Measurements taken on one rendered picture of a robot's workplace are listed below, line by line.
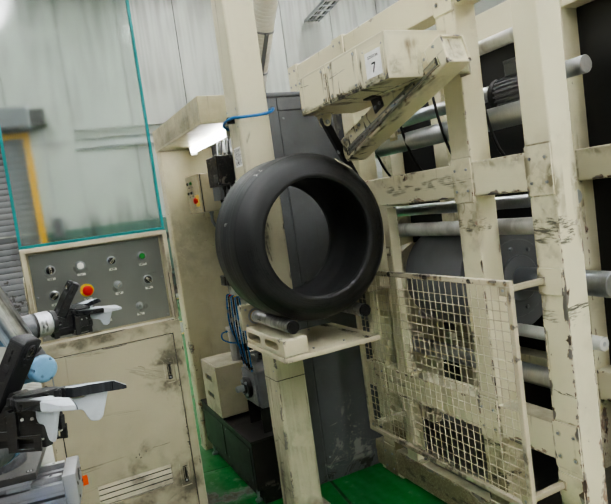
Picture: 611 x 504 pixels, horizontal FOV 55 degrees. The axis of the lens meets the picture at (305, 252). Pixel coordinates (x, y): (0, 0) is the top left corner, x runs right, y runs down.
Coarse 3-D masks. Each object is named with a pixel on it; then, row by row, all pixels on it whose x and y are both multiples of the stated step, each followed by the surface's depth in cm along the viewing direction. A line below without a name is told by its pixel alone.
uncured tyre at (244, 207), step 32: (288, 160) 195; (320, 160) 198; (256, 192) 189; (320, 192) 228; (352, 192) 203; (256, 224) 187; (352, 224) 229; (224, 256) 198; (256, 256) 187; (352, 256) 229; (256, 288) 191; (288, 288) 192; (320, 288) 228; (352, 288) 203
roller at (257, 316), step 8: (256, 312) 220; (264, 312) 216; (256, 320) 218; (264, 320) 210; (272, 320) 204; (280, 320) 199; (288, 320) 195; (280, 328) 198; (288, 328) 192; (296, 328) 194
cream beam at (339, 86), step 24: (360, 48) 190; (384, 48) 178; (408, 48) 182; (312, 72) 220; (336, 72) 204; (360, 72) 192; (384, 72) 180; (408, 72) 182; (312, 96) 222; (336, 96) 207; (360, 96) 205
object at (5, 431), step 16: (0, 416) 88; (16, 416) 85; (32, 416) 85; (64, 416) 90; (0, 432) 88; (16, 432) 85; (32, 432) 85; (64, 432) 91; (0, 448) 89; (16, 448) 85
